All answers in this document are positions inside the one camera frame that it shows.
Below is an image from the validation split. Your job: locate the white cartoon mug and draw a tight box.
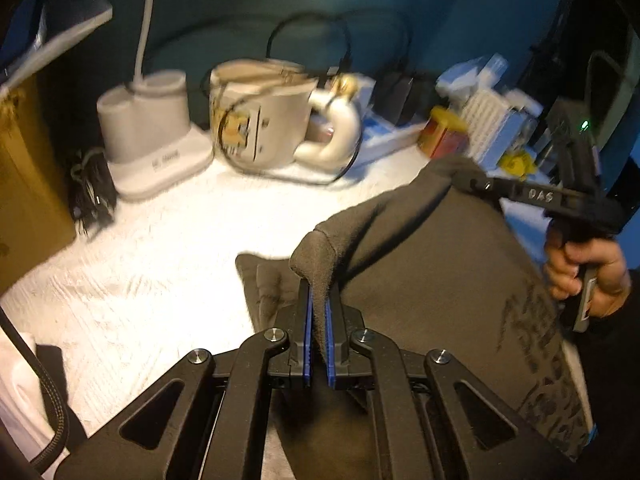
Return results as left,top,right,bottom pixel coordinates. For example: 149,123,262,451
207,59,363,171

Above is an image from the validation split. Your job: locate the person's right forearm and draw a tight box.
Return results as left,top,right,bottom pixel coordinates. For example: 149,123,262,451
562,269,640,466

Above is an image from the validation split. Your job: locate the person's right hand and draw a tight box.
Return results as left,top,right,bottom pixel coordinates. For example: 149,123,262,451
544,232,632,318

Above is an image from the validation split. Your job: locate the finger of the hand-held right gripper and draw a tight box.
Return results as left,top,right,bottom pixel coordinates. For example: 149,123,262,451
450,167,577,212

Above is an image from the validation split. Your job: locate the red can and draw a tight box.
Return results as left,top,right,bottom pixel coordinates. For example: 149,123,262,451
419,106,471,161

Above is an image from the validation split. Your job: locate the white plastic basket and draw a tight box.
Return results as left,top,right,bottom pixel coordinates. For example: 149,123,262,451
462,87,512,162

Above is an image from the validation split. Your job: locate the grey framed panel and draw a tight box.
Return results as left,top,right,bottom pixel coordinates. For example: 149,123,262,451
0,0,114,92

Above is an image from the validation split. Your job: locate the black braided cable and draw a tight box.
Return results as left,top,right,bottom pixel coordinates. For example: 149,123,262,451
0,305,72,478

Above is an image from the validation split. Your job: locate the brown cardboard box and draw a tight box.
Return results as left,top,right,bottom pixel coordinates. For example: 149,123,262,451
0,75,77,283

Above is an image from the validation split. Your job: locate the blue white flat box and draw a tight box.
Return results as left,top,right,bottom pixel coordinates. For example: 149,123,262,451
359,110,432,155

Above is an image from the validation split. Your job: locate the black power adapter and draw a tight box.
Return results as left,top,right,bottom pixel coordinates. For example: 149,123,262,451
372,72,417,126

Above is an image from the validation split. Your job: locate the white textured towel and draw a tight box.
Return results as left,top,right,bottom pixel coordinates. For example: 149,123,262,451
0,152,441,480

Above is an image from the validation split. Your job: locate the clear jar with white lid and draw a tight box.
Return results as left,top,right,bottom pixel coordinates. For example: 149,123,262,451
505,92,547,155

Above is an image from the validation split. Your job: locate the white cloth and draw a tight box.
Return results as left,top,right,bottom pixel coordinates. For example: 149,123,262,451
0,332,71,480

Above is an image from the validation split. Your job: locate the white lamp base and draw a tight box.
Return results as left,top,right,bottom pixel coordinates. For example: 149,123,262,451
95,0,216,203

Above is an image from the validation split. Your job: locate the dark grey t-shirt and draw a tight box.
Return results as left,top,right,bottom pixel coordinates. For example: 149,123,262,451
235,155,596,480

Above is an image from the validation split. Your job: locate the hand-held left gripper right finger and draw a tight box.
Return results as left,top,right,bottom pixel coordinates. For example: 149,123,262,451
324,280,576,480

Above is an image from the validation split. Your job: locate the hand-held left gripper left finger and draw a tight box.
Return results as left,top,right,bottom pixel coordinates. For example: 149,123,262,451
52,277,313,480

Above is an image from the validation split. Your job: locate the black cable bundle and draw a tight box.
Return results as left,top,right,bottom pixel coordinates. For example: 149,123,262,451
69,147,119,235

